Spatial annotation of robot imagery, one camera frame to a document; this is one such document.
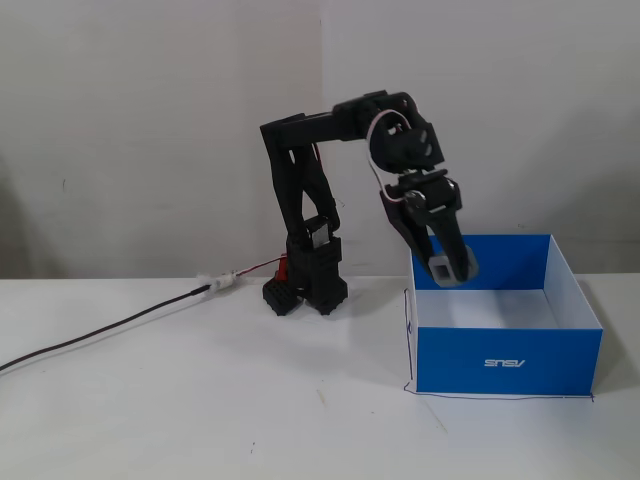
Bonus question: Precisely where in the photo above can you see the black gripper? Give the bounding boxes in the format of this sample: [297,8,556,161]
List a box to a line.
[378,168,481,287]

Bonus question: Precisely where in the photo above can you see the gray block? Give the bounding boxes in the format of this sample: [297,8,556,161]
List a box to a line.
[427,252,470,289]

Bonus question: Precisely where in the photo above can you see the blue and white cardboard box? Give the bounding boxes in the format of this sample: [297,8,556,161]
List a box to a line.
[403,233,605,397]

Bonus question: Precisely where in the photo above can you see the white servo cable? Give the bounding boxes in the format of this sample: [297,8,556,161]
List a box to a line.
[364,111,407,204]

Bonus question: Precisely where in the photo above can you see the red and white wires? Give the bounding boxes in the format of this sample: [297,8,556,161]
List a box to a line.
[233,256,282,277]

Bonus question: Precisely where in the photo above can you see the white cable connector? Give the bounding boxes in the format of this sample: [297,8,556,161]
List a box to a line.
[196,269,242,292]

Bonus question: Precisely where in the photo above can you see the black power cable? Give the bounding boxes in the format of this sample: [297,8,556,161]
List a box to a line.
[0,286,210,374]

